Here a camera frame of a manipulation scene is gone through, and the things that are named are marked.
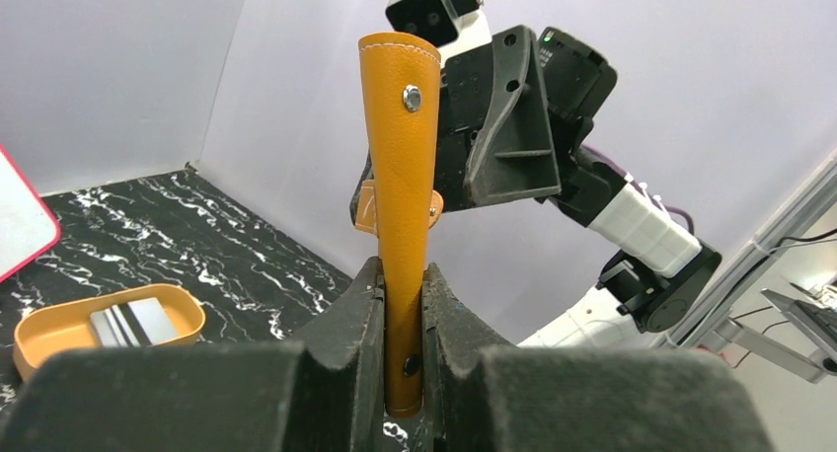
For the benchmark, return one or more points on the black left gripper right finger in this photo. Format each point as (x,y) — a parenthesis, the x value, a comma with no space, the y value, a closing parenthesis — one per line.
(482,393)

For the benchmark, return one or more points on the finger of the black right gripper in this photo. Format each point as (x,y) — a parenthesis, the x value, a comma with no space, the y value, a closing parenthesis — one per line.
(513,156)

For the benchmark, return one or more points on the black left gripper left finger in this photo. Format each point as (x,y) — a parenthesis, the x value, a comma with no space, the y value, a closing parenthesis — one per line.
(320,390)

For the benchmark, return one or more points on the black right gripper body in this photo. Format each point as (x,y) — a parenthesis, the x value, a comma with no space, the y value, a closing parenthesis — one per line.
(465,95)

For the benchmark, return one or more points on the orange leather card holder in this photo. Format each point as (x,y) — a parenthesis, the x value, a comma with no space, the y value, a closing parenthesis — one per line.
(400,80)

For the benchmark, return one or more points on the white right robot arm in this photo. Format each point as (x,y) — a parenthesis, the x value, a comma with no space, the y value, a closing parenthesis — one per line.
(660,267)

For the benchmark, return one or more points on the striped card in tray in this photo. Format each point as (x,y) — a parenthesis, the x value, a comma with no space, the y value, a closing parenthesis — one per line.
(142,322)

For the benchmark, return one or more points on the orange oval tray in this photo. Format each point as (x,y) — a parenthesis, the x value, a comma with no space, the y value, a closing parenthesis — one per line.
(50,330)

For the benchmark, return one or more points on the pink framed whiteboard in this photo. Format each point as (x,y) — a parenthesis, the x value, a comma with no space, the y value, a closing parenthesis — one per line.
(28,227)

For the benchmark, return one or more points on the grey monitor stand outside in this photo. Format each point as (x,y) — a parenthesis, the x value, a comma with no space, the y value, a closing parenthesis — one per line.
(795,332)

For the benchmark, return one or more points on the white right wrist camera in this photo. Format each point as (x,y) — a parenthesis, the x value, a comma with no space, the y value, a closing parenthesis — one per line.
(452,26)

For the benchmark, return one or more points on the aluminium frame post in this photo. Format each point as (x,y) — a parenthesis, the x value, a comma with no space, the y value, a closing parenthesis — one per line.
(784,230)

